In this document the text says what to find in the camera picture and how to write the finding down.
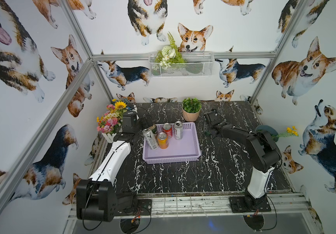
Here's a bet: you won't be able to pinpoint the silver white can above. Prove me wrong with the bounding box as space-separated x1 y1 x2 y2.
174 121 183 140

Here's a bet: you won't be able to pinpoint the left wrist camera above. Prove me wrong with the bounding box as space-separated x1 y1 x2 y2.
122 111 138 134

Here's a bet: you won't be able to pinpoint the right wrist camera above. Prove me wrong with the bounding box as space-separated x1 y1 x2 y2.
204 109 221 127

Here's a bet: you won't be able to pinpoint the white flower fern bouquet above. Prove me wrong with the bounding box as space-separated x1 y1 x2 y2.
154 32 187 69

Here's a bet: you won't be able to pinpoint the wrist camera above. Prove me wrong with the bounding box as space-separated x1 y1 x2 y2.
204 109 221 127
122 111 138 134

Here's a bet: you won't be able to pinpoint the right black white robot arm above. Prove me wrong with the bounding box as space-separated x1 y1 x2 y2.
204 120 281 213

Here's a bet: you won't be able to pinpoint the green plant in pink pot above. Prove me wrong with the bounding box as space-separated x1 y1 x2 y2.
182 98 202 122

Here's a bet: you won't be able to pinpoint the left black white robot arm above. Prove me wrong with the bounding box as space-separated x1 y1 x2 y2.
76 112 153 222

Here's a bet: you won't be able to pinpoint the yellow artificial flower stem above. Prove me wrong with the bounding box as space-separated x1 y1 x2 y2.
272 126 299 140

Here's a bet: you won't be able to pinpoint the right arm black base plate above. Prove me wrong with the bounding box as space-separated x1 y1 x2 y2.
229 196 271 213

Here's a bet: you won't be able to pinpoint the orange soda can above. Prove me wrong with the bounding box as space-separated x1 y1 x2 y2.
157 132 169 149

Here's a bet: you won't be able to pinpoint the white wire wall basket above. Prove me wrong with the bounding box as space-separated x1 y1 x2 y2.
148 52 214 78

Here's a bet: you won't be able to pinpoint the silver slim can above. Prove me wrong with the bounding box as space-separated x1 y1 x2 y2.
142 128 158 150

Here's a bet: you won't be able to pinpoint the blue pot with moss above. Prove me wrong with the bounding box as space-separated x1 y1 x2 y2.
256 125 279 142

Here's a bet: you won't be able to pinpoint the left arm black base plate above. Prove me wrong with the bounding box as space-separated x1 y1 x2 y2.
115 199 152 217

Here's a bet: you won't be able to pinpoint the red soda can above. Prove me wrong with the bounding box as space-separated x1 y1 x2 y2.
163 123 173 139

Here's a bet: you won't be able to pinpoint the colourful flowers in white planter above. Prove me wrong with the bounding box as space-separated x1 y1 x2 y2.
96 99 127 143

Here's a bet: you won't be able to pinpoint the purple plastic basket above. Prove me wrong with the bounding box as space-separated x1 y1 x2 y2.
142 122 202 164

